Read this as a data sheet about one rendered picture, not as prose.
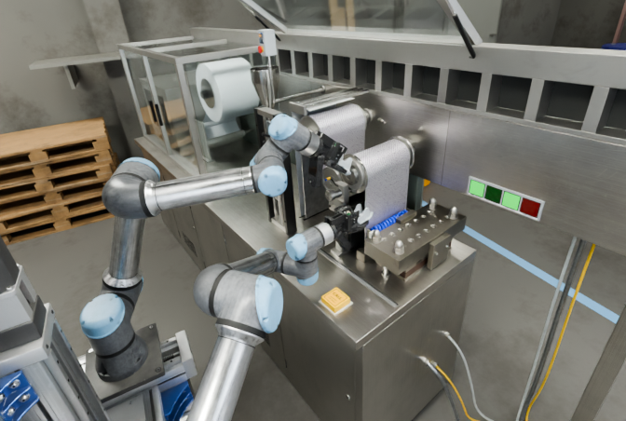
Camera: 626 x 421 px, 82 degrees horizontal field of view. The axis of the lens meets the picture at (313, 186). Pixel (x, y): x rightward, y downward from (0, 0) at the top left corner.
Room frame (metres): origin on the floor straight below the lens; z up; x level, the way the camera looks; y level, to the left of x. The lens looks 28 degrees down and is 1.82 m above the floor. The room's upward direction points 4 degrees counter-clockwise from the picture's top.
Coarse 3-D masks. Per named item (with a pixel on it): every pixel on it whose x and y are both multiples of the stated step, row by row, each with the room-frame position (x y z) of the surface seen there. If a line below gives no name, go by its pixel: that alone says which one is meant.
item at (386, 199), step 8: (400, 176) 1.23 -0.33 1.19; (408, 176) 1.26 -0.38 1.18; (384, 184) 1.17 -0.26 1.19; (392, 184) 1.20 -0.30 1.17; (400, 184) 1.23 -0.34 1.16; (368, 192) 1.12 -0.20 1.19; (376, 192) 1.15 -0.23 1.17; (384, 192) 1.17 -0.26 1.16; (392, 192) 1.20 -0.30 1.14; (400, 192) 1.23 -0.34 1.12; (368, 200) 1.12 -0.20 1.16; (376, 200) 1.15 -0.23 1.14; (384, 200) 1.17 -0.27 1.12; (392, 200) 1.20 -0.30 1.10; (400, 200) 1.23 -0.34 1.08; (368, 208) 1.12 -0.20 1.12; (376, 208) 1.15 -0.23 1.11; (384, 208) 1.18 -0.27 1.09; (392, 208) 1.21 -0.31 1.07; (400, 208) 1.23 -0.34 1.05; (376, 216) 1.15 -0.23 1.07; (384, 216) 1.18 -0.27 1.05; (368, 224) 1.13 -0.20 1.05
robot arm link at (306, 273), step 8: (288, 256) 0.97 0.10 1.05; (288, 264) 0.95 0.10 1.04; (296, 264) 0.94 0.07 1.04; (304, 264) 0.92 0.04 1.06; (312, 264) 0.92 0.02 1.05; (288, 272) 0.94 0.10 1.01; (296, 272) 0.93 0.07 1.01; (304, 272) 0.92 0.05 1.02; (312, 272) 0.92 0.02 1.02; (304, 280) 0.92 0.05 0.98; (312, 280) 0.92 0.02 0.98
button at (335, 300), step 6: (336, 288) 0.94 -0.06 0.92; (324, 294) 0.91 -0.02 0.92; (330, 294) 0.91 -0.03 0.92; (336, 294) 0.91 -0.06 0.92; (342, 294) 0.91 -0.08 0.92; (324, 300) 0.89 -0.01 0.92; (330, 300) 0.88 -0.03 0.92; (336, 300) 0.88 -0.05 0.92; (342, 300) 0.88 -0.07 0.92; (348, 300) 0.88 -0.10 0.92; (330, 306) 0.87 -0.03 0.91; (336, 306) 0.85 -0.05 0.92; (342, 306) 0.87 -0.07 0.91
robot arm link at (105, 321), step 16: (96, 304) 0.81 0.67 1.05; (112, 304) 0.80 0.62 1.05; (128, 304) 0.84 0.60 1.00; (80, 320) 0.76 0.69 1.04; (96, 320) 0.75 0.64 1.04; (112, 320) 0.76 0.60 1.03; (128, 320) 0.80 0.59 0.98; (96, 336) 0.73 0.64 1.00; (112, 336) 0.74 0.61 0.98; (128, 336) 0.77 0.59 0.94; (96, 352) 0.74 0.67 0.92; (112, 352) 0.73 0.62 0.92
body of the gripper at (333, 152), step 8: (320, 136) 1.05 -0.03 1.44; (328, 136) 1.07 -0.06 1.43; (320, 144) 1.03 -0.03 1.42; (328, 144) 1.07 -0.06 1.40; (336, 144) 1.07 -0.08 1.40; (320, 152) 1.05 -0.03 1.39; (328, 152) 1.07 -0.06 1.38; (336, 152) 1.06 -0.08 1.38; (344, 152) 1.08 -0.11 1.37; (328, 160) 1.05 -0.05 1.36; (336, 160) 1.08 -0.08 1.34
